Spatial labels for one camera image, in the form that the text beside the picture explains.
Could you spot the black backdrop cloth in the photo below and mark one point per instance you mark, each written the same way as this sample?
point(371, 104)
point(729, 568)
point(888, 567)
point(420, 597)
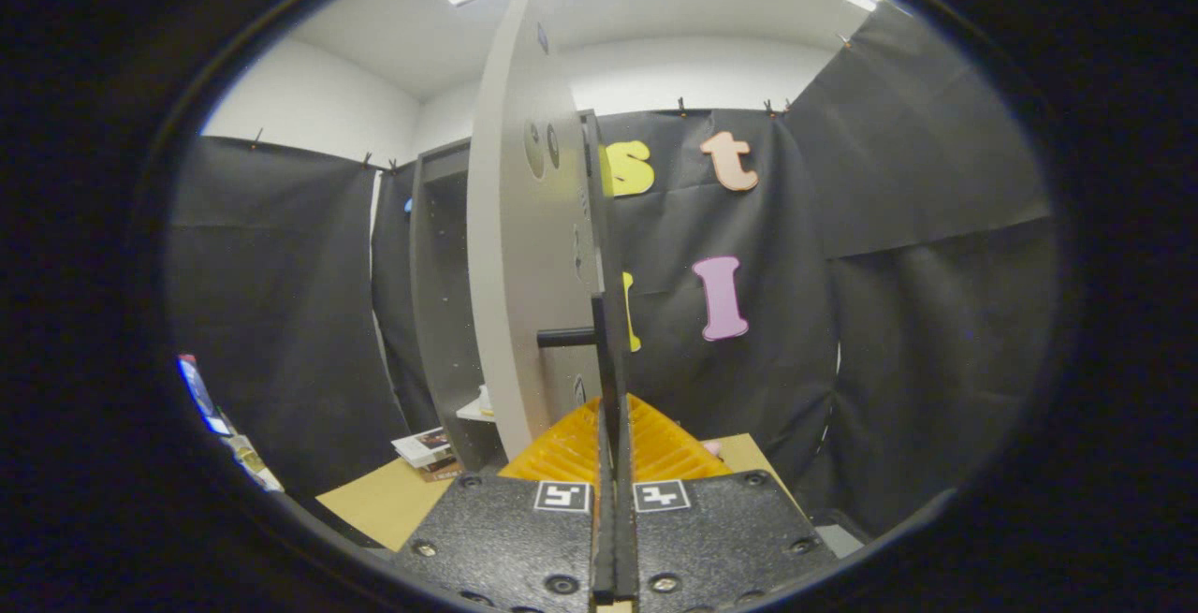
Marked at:
point(889, 332)

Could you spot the pale printed packet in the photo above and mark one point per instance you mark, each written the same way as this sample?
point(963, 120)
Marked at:
point(251, 463)

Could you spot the blue printed card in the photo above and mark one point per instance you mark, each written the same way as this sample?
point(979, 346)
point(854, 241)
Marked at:
point(201, 398)

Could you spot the white canvas shoe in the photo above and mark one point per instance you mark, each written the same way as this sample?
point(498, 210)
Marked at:
point(486, 398)

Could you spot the brown book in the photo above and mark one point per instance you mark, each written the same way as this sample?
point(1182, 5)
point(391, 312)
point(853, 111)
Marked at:
point(440, 474)

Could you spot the grey shoe cabinet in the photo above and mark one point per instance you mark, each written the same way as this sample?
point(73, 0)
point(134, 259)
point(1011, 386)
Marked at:
point(440, 295)

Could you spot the white cabinet shelf board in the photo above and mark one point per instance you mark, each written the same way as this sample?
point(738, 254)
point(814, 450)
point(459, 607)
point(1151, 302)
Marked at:
point(471, 414)

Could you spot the pale grey shoe cabinet door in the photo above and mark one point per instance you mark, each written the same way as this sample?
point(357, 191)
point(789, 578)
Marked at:
point(524, 267)

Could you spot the white cover book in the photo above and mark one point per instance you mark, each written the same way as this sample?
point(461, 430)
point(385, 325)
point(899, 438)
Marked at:
point(421, 446)

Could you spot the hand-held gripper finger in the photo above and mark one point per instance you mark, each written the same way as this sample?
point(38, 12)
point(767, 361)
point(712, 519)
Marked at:
point(602, 557)
point(625, 557)

